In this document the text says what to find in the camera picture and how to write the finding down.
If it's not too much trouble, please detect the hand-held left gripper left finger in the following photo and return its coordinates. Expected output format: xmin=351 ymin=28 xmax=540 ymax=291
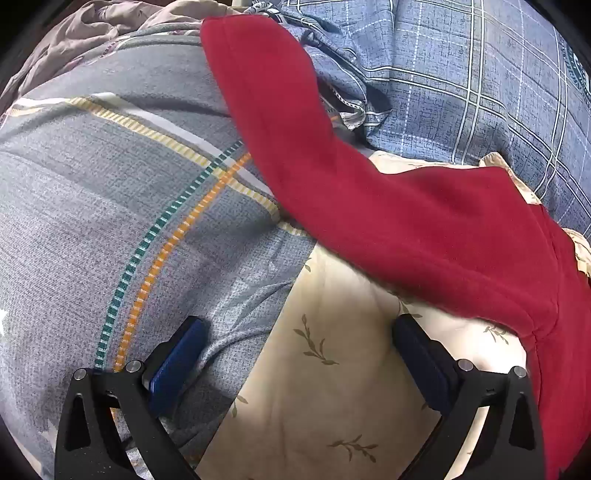
xmin=54 ymin=316 xmax=211 ymax=480

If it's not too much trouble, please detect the cream leaf-print sheet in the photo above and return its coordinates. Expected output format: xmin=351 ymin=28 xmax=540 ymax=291
xmin=194 ymin=150 xmax=591 ymax=480

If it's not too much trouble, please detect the grey striped blanket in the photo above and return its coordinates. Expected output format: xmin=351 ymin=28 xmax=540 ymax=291
xmin=0 ymin=23 xmax=319 ymax=480

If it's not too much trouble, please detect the red garment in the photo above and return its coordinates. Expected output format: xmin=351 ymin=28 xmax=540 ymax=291
xmin=201 ymin=16 xmax=591 ymax=480

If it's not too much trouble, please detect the brown crumpled cloth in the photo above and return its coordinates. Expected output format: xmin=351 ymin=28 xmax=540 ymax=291
xmin=0 ymin=0 xmax=232 ymax=116

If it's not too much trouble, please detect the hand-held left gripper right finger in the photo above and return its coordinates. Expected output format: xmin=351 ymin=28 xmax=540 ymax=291
xmin=392 ymin=314 xmax=546 ymax=480

